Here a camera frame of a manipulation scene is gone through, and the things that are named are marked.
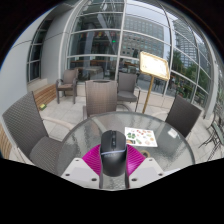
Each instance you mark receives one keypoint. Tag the colourful picture menu card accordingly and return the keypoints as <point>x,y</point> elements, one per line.
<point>141,136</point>

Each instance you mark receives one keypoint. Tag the gold framed menu stand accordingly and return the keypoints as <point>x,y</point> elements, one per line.
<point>154,65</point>

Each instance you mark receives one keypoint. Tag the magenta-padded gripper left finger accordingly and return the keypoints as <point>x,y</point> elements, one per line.
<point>76,170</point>

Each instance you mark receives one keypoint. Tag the dark metal outdoor furniture set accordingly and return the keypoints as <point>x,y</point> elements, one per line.
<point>216,131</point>

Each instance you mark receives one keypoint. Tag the beige tape roll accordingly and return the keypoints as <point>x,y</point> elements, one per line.
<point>146,152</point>

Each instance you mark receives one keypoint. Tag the small green yellow object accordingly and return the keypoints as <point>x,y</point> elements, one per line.
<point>43,106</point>

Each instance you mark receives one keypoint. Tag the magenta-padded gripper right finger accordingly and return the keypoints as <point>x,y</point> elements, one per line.
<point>148,168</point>

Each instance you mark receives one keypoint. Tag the wooden slat bench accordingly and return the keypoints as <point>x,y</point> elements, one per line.
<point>45,95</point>

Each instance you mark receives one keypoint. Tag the brown wicker armchair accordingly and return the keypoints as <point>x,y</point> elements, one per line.
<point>68,80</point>
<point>181,115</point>
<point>100,96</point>
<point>126,85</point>
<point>25,126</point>

